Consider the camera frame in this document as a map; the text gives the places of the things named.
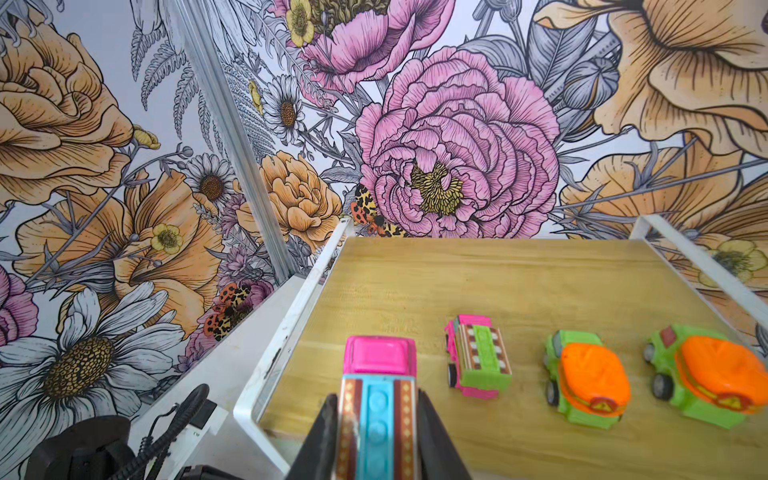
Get white wooden two-tier shelf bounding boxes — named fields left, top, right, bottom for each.
left=233, top=215, right=767, bottom=479

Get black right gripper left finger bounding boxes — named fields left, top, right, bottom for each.
left=286, top=394, right=338, bottom=480

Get aluminium left corner post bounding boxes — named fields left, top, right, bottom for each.
left=168, top=1, right=294, bottom=285

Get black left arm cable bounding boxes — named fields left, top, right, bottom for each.
left=110, top=383, right=218, bottom=480

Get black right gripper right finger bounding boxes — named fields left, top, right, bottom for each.
left=416, top=389, right=471, bottom=480

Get orange green toy car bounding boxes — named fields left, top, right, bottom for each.
left=643, top=324, right=767, bottom=430

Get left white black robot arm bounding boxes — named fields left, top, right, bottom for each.
left=23, top=416, right=135, bottom=480

